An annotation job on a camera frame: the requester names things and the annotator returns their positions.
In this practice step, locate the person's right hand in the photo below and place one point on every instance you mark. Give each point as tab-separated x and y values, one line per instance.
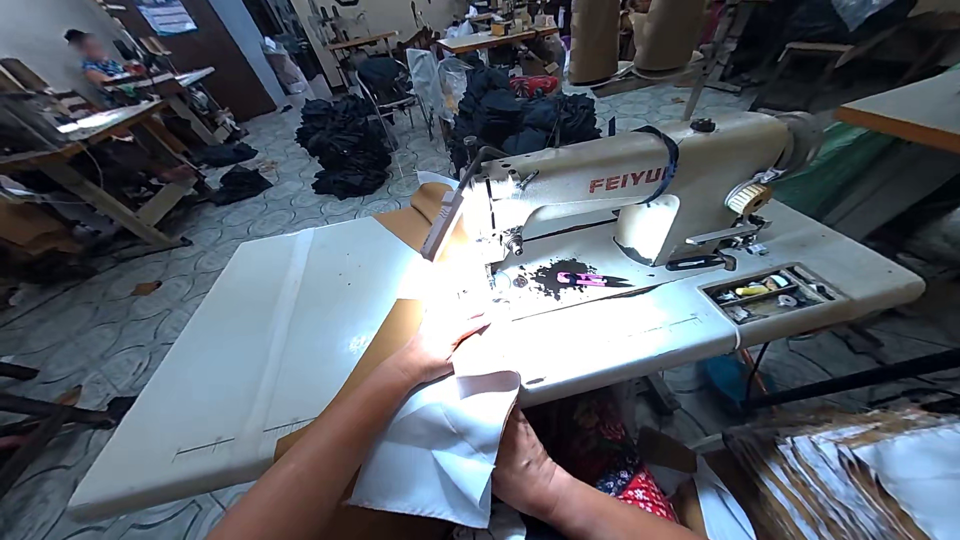
526	466

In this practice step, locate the person's left hand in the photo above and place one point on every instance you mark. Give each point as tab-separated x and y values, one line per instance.
429	351

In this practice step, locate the person's left thumb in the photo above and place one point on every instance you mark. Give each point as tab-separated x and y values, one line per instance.
472	328

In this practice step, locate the person's left fingers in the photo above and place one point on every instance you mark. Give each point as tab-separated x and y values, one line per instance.
448	303

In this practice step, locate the person's right fingers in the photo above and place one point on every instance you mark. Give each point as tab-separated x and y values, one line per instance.
516	426

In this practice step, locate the white fabric piece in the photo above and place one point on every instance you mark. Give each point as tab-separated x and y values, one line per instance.
435	457

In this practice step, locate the person's right forearm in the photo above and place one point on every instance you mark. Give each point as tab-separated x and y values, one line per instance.
615	517

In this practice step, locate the person's left forearm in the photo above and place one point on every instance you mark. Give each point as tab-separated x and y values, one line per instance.
322	457

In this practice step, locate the sewing machine lamp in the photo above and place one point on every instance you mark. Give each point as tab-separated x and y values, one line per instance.
451	214

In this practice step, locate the pink thread snips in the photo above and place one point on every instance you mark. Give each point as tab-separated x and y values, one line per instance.
589	280

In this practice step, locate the white sewing machine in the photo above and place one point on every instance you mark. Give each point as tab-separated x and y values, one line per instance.
570	180

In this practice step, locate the pile of dark garments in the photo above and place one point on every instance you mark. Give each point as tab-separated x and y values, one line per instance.
345	146

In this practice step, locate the heap of black garments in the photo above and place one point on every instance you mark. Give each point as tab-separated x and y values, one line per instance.
499	116

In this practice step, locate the white brown fabric panel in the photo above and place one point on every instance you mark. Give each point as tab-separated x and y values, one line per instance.
720	499

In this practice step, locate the blue plastic basin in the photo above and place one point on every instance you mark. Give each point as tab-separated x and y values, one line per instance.
729	381

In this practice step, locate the translucent plastic bag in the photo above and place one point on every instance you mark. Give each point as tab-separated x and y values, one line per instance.
454	81

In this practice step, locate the white sewing machine table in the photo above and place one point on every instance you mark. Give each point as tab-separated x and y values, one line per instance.
225	360

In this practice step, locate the red patterned cloth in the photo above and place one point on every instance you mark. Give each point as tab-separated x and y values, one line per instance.
534	86

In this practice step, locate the black cloth on floor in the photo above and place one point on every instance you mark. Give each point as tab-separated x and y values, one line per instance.
244	185

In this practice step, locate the dark blue band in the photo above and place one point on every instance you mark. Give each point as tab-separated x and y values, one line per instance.
673	161

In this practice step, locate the black crumpled cloth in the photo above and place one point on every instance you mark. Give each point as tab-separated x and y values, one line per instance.
223	154

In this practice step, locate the wooden work table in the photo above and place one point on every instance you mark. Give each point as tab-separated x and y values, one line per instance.
499	37

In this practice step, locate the yellow bobbin tube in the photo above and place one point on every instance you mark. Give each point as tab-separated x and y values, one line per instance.
751	290

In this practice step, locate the white thread bobbin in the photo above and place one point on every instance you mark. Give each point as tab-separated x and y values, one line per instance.
787	301

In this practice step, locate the brown thread cone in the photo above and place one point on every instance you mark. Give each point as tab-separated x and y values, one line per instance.
667	34
594	41

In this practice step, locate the dark brown door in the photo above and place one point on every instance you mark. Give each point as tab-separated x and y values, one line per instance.
225	75

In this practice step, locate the stack of brown white fabric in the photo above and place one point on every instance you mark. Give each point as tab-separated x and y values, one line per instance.
840	472

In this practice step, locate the black metal bar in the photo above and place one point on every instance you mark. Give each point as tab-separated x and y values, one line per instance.
855	380

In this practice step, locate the wooden sewing table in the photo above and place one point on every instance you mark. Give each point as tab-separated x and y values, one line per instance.
90	135

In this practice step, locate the green cloth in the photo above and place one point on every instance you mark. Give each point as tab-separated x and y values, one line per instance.
840	161

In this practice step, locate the wooden chair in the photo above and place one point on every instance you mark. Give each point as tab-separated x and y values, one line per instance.
814	51

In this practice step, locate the table with orange edge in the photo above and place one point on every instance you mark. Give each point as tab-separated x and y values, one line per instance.
915	112

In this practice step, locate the metal frame chair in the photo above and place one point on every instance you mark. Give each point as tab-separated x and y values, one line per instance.
384	90

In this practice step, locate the wall poster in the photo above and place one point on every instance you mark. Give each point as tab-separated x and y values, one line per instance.
166	15

